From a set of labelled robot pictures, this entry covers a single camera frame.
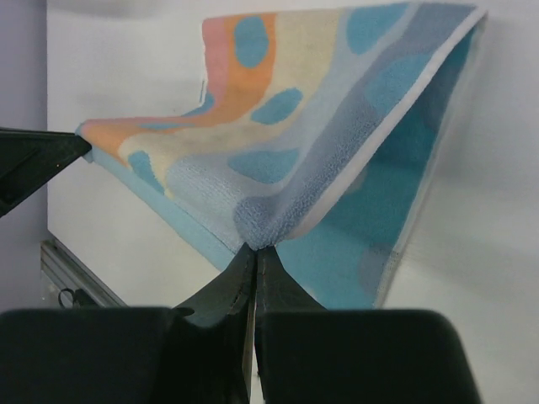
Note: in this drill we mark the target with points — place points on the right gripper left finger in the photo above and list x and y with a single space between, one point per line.
197 352

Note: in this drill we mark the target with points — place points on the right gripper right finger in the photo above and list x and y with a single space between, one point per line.
309 354

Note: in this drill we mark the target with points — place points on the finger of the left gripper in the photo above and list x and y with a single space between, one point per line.
31 158

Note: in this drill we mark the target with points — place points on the polka dot striped towel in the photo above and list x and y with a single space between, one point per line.
316 136

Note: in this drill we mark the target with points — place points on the aluminium rail frame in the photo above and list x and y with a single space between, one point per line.
65 282

